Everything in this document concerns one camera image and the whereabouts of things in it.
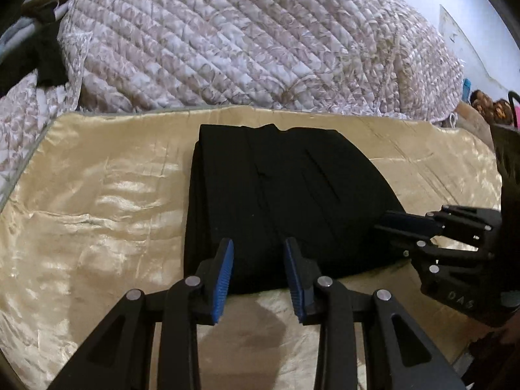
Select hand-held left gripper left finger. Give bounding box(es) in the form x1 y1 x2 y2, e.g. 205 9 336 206
46 238 236 390

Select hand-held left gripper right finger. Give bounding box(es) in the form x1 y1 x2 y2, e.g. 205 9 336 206
283 237 469 390

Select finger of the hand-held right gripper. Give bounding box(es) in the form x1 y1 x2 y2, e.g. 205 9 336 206
373 205 503 248
401 236 494 279

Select black pants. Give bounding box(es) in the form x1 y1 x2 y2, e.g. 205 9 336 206
183 124 411 296

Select dark brown cloth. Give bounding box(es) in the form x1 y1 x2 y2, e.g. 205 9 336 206
489 124 520 214

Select gold satin bed sheet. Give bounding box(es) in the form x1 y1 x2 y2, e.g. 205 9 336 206
0 105 504 390

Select brown stuffed toy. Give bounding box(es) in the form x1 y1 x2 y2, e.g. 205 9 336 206
468 89 513 126

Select pink bag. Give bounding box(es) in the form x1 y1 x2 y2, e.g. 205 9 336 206
505 91 520 130

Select floral quilted blanket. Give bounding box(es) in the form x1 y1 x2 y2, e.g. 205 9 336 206
0 0 464 220

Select black cloth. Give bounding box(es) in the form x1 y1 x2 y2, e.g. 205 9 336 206
0 2 71 92

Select pale blue white cloth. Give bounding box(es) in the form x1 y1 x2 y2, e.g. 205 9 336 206
0 20 41 55

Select wooden headboard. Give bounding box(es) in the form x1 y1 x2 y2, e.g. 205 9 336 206
21 0 63 15

